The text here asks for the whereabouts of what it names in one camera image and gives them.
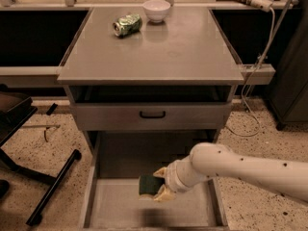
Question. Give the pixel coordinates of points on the grey side rail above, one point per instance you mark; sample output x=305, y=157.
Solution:
x=257, y=75

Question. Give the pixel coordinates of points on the black drawer handle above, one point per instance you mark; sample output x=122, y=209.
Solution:
x=152, y=115

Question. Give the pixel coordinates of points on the closed grey drawer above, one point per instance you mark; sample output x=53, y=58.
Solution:
x=125, y=116

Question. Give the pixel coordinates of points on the green and yellow sponge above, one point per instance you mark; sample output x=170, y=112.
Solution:
x=149, y=186

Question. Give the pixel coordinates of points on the open grey bottom drawer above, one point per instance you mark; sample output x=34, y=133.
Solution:
x=112, y=201

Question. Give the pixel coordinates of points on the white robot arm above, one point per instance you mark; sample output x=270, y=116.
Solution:
x=209, y=160

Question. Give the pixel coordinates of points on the crushed green soda can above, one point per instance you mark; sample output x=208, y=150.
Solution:
x=127, y=25

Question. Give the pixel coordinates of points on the white ceramic bowl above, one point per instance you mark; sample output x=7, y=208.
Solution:
x=156, y=10

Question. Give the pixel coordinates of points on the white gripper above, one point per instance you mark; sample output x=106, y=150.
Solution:
x=173, y=176

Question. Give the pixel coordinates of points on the grey drawer cabinet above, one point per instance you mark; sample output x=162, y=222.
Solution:
x=182, y=60

